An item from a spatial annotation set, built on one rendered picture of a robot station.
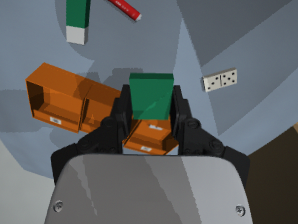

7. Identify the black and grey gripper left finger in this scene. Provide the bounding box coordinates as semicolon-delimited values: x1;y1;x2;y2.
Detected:
51;85;133;185

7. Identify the white domino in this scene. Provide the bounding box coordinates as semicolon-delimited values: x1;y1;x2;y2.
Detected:
202;67;237;92

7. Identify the orange three-compartment tray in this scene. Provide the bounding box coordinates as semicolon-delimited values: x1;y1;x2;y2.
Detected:
25;62;179;155

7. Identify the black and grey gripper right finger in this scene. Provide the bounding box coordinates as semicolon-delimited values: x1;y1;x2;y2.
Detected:
169;85;250;189

